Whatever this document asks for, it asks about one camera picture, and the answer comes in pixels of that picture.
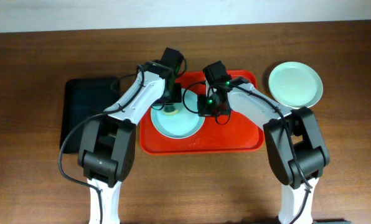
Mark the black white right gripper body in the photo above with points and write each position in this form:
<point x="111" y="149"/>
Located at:
<point x="205" y="106"/>

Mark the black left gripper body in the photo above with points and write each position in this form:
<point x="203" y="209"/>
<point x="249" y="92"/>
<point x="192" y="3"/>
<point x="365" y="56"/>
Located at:
<point x="175" y="94"/>

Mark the green yellow sponge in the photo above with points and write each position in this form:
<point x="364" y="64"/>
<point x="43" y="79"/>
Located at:
<point x="169" y="110"/>

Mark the light blue plate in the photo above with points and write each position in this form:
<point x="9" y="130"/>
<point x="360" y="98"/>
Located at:
<point x="179" y="126"/>

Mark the light green plate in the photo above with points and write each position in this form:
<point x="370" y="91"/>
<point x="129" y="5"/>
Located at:
<point x="295" y="84"/>

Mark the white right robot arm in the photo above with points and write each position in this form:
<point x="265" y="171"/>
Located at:
<point x="295" y="146"/>

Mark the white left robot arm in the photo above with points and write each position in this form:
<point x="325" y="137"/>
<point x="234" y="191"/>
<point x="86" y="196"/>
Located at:
<point x="107" y="146"/>

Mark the red plastic tray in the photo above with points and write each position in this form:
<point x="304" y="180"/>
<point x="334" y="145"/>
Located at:
<point x="225" y="134"/>

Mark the black water tray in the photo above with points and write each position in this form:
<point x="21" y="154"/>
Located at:
<point x="85" y="97"/>

